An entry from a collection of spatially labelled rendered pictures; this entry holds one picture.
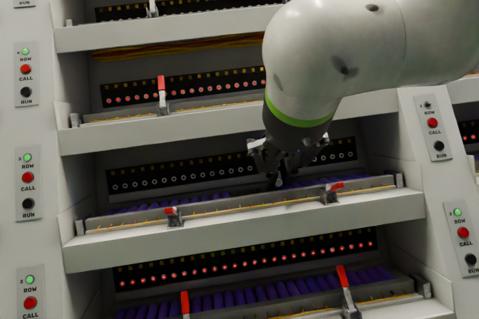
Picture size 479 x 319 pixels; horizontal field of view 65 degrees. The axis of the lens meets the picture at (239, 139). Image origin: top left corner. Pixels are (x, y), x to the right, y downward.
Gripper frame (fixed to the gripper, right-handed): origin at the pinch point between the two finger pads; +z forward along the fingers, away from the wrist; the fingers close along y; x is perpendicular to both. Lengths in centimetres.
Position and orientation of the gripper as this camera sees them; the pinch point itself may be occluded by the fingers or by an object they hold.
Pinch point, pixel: (279, 172)
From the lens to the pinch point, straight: 70.8
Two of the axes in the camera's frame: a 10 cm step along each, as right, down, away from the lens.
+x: 1.5, 8.8, -4.4
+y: -9.9, 1.3, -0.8
